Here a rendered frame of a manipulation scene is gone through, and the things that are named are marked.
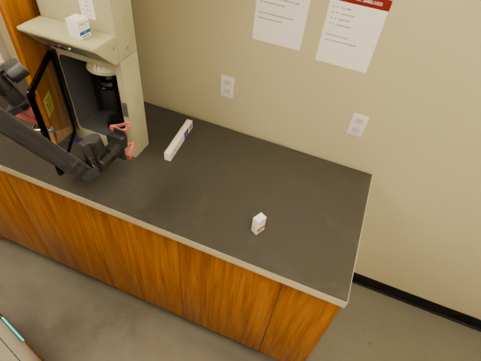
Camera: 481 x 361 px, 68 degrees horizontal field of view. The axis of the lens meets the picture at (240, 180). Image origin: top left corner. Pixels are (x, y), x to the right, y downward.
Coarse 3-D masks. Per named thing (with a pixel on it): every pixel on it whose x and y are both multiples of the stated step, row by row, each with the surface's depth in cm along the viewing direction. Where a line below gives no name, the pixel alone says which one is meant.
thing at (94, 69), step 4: (88, 64) 142; (92, 64) 140; (88, 68) 142; (92, 68) 141; (96, 68) 140; (100, 68) 140; (104, 68) 140; (92, 72) 141; (96, 72) 141; (100, 72) 141; (104, 72) 141; (108, 72) 141; (112, 72) 141
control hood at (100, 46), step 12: (24, 24) 124; (36, 24) 125; (48, 24) 125; (60, 24) 126; (36, 36) 124; (48, 36) 120; (60, 36) 121; (96, 36) 123; (108, 36) 124; (84, 48) 117; (96, 48) 117; (108, 48) 122; (108, 60) 125
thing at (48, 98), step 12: (48, 72) 135; (48, 84) 134; (36, 96) 123; (48, 96) 134; (60, 96) 147; (48, 108) 134; (60, 108) 147; (48, 120) 134; (60, 120) 146; (60, 132) 146; (72, 132) 162; (60, 144) 146
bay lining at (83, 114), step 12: (60, 60) 142; (72, 60) 147; (72, 72) 150; (84, 72) 156; (72, 84) 152; (84, 84) 159; (96, 84) 164; (72, 96) 154; (84, 96) 161; (96, 96) 168; (84, 108) 164; (96, 108) 171; (84, 120) 167
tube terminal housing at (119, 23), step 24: (48, 0) 125; (72, 0) 121; (96, 0) 117; (120, 0) 120; (96, 24) 124; (120, 24) 124; (120, 48) 128; (120, 72) 134; (120, 96) 142; (144, 120) 161; (144, 144) 168
